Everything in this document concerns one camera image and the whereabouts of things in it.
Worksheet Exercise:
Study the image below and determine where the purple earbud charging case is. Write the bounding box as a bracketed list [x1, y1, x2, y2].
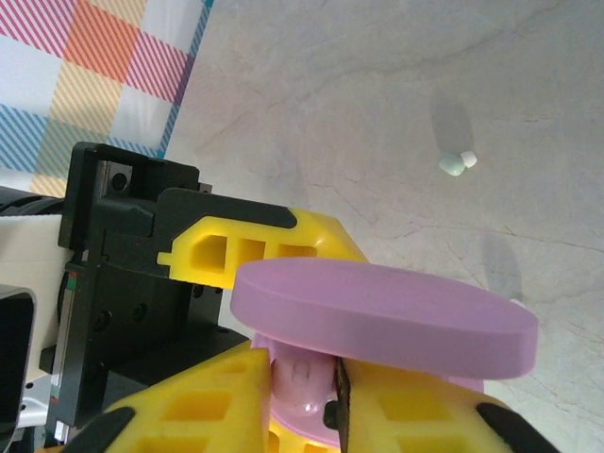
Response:
[229, 257, 540, 449]

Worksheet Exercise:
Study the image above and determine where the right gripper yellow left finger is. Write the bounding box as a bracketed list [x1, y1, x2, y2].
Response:
[65, 346, 275, 453]

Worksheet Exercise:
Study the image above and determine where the green earbud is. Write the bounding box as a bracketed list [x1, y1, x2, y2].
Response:
[437, 149, 478, 177]

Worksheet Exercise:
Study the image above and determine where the purple earbud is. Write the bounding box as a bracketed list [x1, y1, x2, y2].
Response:
[271, 351, 341, 419]

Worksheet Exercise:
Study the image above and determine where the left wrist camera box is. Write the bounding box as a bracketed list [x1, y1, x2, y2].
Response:
[0, 214, 65, 447]

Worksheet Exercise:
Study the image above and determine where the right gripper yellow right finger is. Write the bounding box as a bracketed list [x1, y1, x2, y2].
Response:
[323, 356, 565, 453]

